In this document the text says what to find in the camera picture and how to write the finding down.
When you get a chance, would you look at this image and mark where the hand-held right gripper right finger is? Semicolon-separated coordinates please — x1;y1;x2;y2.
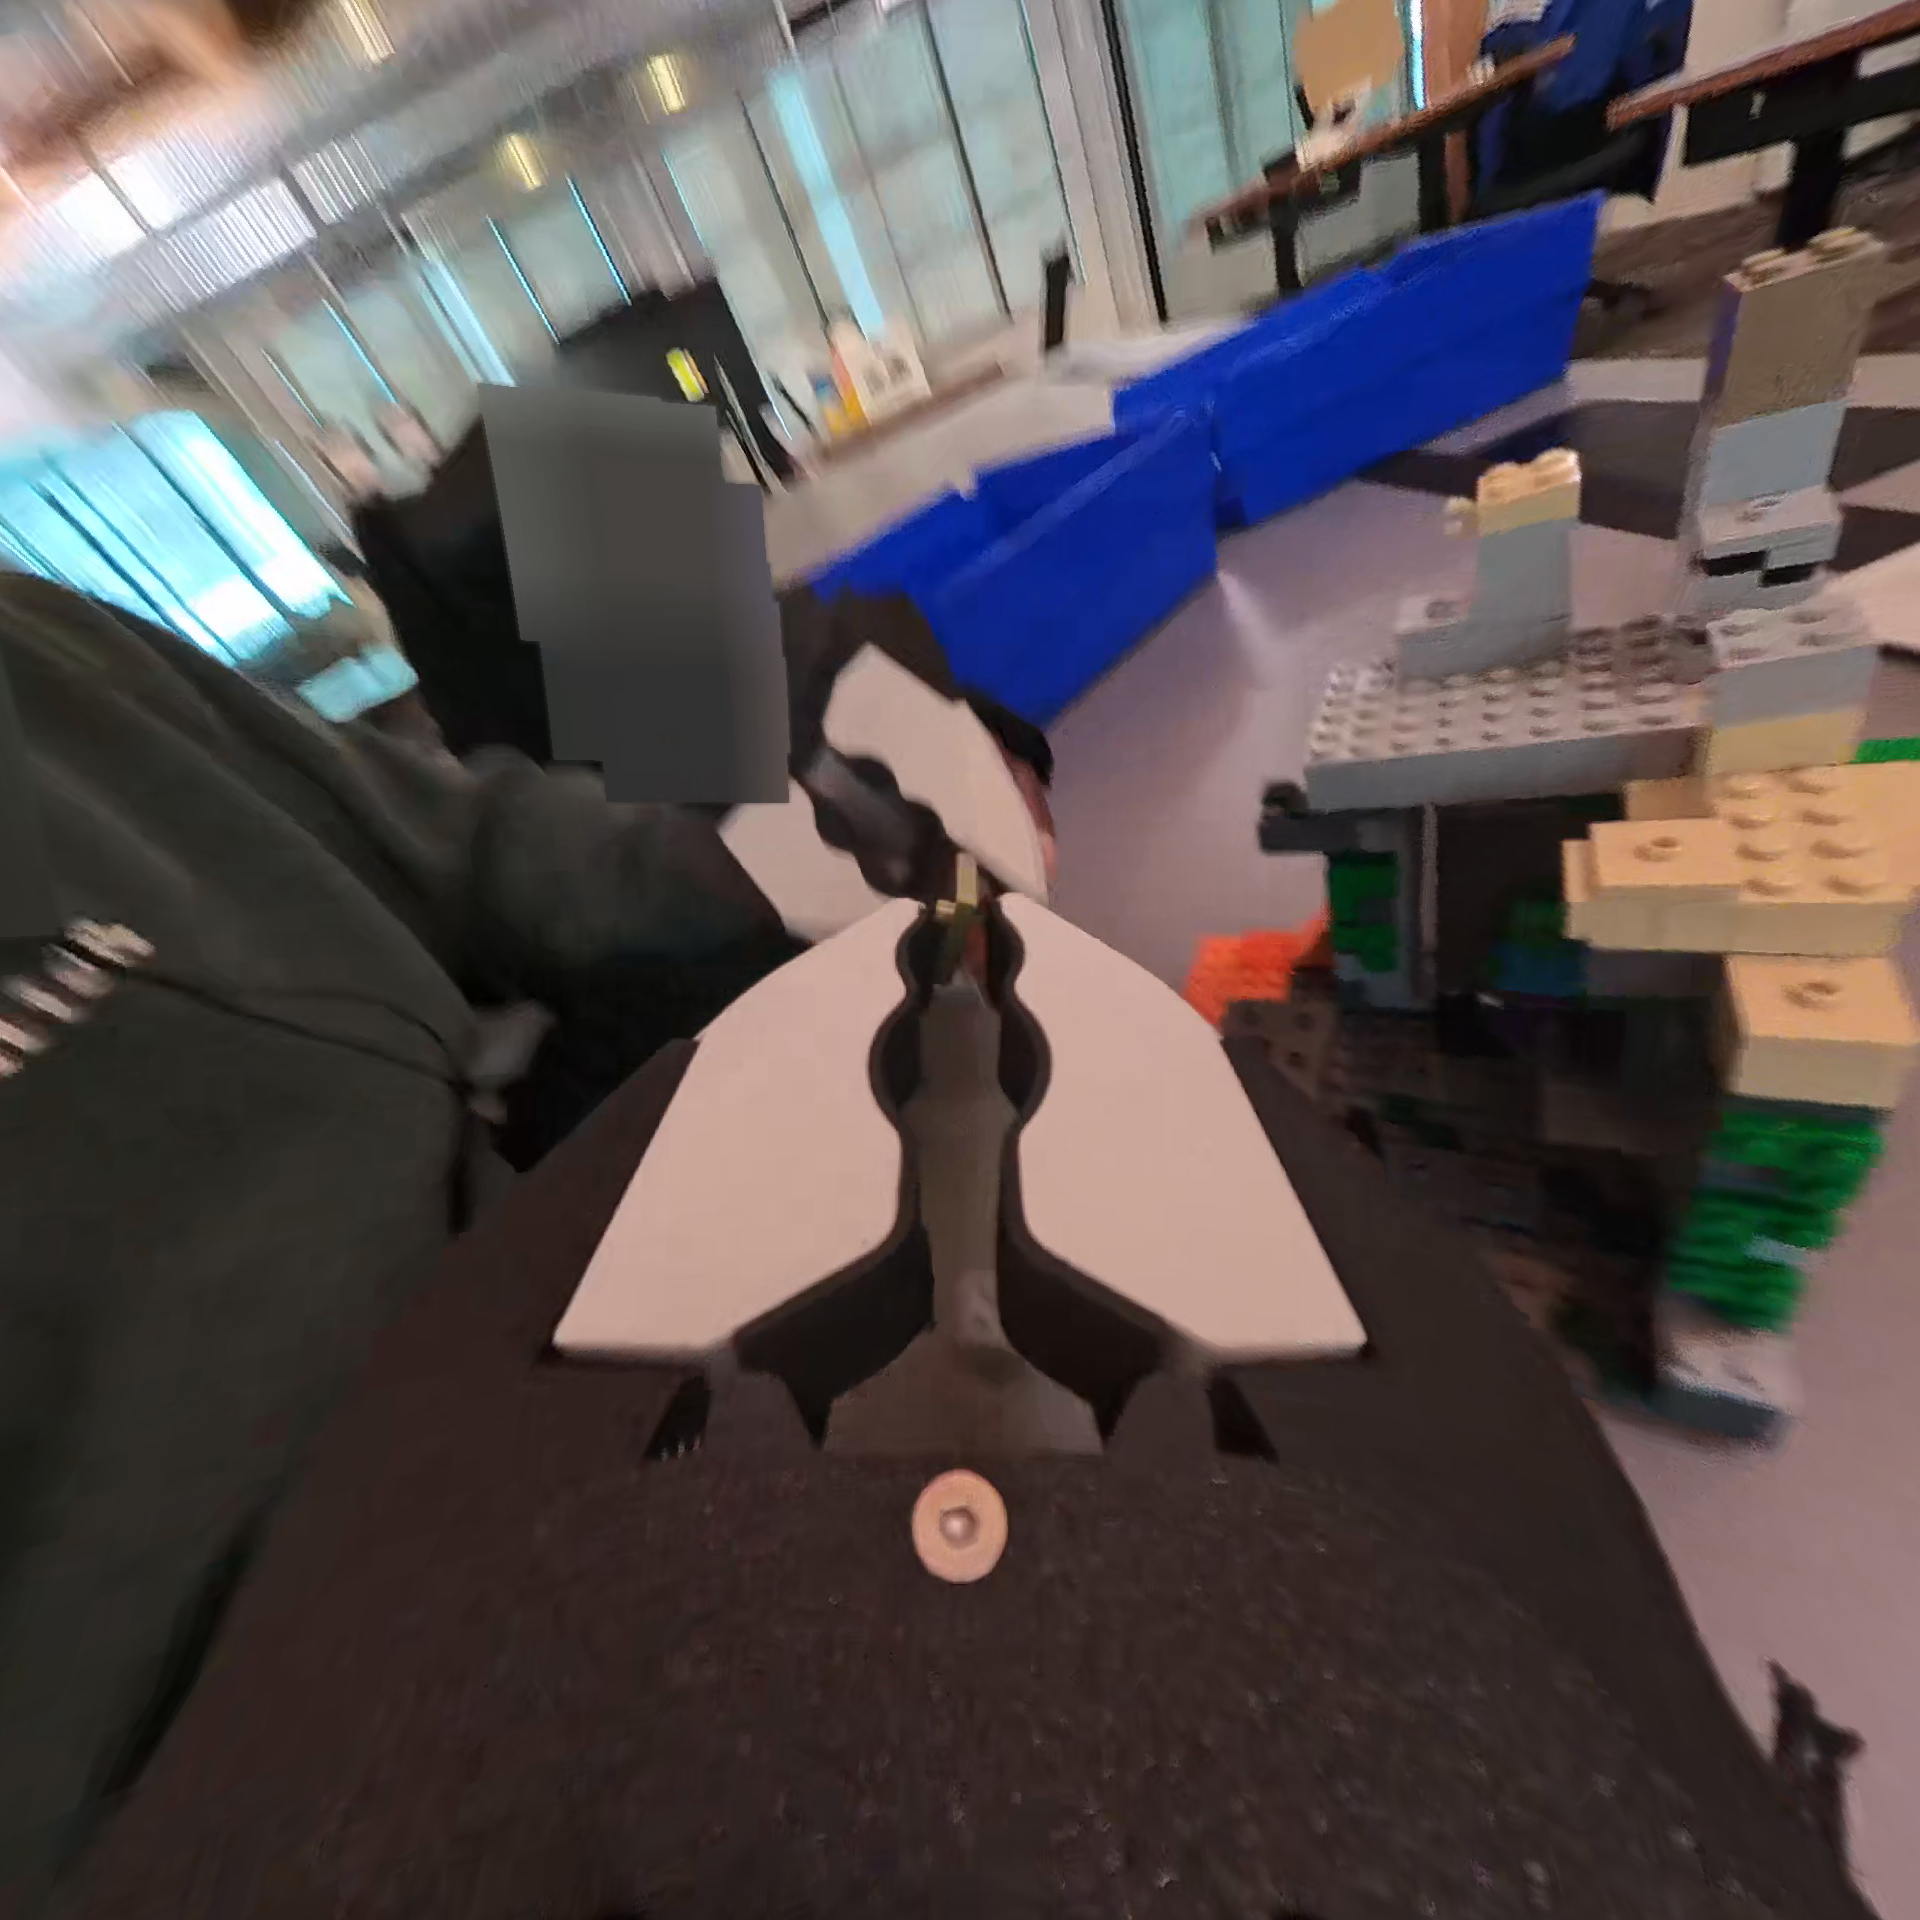
981;891;1373;1455

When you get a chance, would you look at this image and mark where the person's dark green hoodie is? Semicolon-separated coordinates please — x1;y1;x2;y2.
0;571;812;1920

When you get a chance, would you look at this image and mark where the grey desk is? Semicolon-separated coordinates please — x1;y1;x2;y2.
782;360;1920;1729

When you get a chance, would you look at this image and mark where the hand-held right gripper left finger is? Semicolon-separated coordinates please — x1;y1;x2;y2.
552;897;943;1455

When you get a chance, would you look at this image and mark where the blue jacket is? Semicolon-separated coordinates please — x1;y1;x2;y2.
1475;0;1690;197

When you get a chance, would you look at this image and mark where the silver air duct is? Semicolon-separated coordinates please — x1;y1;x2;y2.
0;0;782;302

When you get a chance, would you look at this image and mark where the black monitor screen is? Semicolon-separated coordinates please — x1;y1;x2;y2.
554;277;784;488

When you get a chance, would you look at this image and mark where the white printed carton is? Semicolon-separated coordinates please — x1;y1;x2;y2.
817;325;928;431

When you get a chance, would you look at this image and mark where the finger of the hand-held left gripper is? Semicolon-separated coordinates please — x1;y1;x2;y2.
823;651;1051;905
717;802;903;942

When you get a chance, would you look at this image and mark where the person's left forearm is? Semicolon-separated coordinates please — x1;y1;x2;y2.
450;735;812;994

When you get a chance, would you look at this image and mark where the toy brick building model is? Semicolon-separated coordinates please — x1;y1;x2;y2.
1184;226;1920;1443

